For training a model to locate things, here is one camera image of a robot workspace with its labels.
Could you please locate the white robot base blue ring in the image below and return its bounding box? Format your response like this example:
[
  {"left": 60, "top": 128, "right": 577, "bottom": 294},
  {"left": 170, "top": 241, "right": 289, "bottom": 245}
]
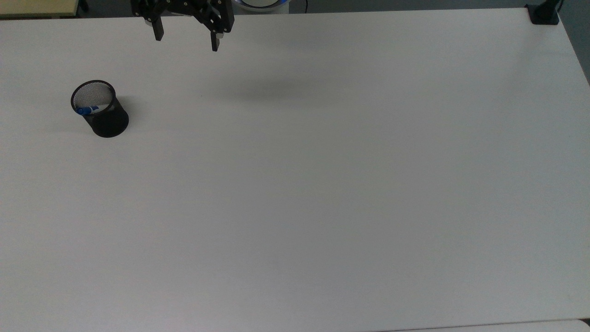
[{"left": 233, "top": 0, "right": 291, "bottom": 14}]

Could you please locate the pale yellow side table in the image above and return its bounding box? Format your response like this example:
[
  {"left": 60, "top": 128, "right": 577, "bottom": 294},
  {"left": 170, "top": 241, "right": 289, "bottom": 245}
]
[{"left": 0, "top": 0, "right": 80, "bottom": 18}]

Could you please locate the black mesh pen cup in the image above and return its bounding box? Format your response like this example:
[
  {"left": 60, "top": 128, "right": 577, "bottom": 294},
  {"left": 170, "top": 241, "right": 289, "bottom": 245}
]
[{"left": 70, "top": 80, "right": 130, "bottom": 138}]

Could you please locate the black table clamp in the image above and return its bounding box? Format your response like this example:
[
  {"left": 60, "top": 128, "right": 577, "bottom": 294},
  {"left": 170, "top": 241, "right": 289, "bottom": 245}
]
[{"left": 525, "top": 0, "right": 564, "bottom": 25}]

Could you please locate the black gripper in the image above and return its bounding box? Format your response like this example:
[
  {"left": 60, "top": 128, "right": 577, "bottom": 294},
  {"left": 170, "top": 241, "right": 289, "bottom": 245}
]
[{"left": 130, "top": 0, "right": 235, "bottom": 52}]

